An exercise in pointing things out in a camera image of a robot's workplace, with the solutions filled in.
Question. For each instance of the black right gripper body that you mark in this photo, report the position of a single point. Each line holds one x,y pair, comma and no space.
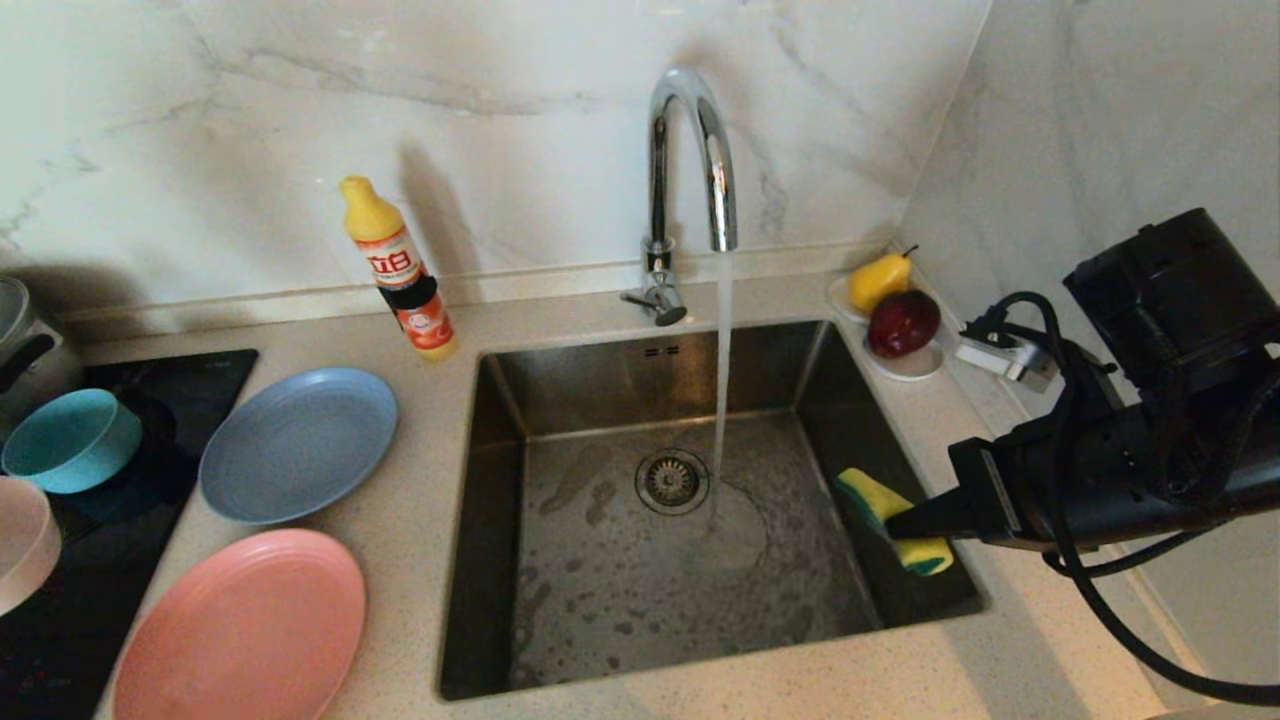
1010,490

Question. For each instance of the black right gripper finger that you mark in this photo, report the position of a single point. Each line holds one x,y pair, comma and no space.
935,518

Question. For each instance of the yellow green sponge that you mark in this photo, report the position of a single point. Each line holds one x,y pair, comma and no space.
870,495

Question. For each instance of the chrome gooseneck faucet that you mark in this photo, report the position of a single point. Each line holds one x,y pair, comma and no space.
657,180

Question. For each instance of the orange dish soap bottle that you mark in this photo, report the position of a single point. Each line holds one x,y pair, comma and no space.
405,280

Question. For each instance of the blue grey plate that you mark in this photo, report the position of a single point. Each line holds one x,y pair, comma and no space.
300,445

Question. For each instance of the teal bowl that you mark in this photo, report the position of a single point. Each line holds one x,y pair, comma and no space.
70,440

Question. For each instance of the pale pink bowl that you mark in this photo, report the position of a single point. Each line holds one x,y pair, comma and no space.
25,540

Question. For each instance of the stainless steel sink basin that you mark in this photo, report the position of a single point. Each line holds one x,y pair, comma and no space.
570,600

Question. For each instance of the small white fruit dish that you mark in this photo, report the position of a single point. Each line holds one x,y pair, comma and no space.
915,366

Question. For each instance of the dark red apple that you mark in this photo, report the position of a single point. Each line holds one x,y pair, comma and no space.
904,323

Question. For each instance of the yellow pear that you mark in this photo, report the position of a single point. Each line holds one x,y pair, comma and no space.
879,281

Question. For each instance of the round metal drain strainer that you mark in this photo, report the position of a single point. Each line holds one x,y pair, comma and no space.
672,481

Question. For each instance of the pink plate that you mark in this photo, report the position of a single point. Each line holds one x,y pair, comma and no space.
240,630

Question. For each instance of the black glass cooktop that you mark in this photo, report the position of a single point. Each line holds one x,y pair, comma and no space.
210,370

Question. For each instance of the black frying pan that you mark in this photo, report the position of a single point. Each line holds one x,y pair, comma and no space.
150,470

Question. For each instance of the stainless steel pot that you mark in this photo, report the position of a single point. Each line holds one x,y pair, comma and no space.
20,340

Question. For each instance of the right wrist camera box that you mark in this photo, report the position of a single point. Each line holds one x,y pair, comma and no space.
1005,355

